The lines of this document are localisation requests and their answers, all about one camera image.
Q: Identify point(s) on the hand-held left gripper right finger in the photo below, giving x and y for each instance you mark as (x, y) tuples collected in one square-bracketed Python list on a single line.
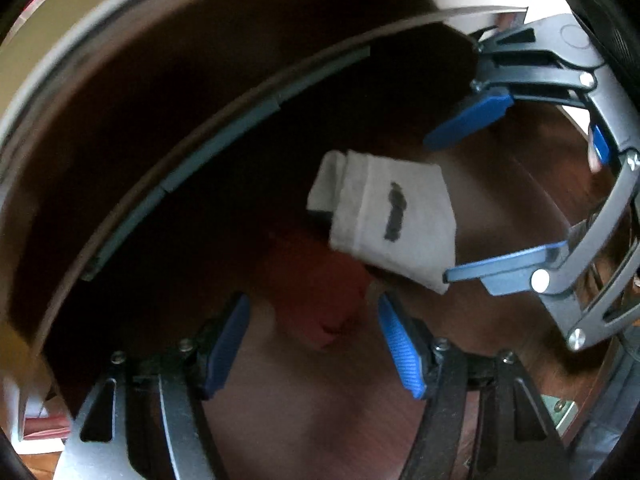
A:
[(402, 345)]

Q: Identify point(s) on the white sock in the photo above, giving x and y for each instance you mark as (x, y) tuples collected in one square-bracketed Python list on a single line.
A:
[(425, 240)]

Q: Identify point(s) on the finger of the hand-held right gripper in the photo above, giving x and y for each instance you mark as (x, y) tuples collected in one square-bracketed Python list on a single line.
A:
[(505, 270), (470, 117)]

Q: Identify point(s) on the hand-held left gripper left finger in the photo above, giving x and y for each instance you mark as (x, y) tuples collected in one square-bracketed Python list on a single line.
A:
[(227, 345)]

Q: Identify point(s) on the dark wooden drawer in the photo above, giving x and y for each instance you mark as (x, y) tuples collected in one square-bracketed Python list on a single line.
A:
[(150, 85), (310, 410)]

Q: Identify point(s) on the grey metal drawer bracket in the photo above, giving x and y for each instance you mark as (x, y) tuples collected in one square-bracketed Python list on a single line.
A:
[(562, 410)]

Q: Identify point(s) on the dark red garment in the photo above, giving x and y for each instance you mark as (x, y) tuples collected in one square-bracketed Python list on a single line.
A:
[(320, 300)]

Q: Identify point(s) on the open dark wooden drawer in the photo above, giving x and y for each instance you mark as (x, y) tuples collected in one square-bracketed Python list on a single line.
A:
[(150, 85)]

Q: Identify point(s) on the dark jacket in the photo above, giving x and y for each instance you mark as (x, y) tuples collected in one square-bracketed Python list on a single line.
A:
[(607, 410)]

